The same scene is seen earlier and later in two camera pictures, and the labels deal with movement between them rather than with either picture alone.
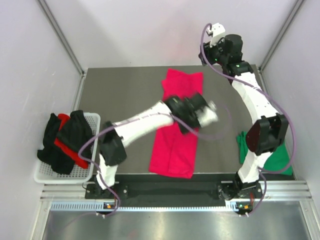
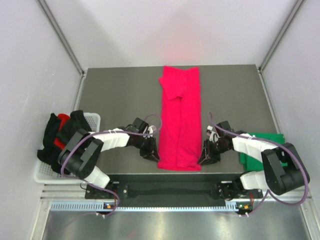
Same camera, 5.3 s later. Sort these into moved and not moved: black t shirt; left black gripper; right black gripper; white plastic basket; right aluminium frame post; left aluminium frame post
Moved: right black gripper; left black gripper
Not moved: black t shirt; white plastic basket; right aluminium frame post; left aluminium frame post
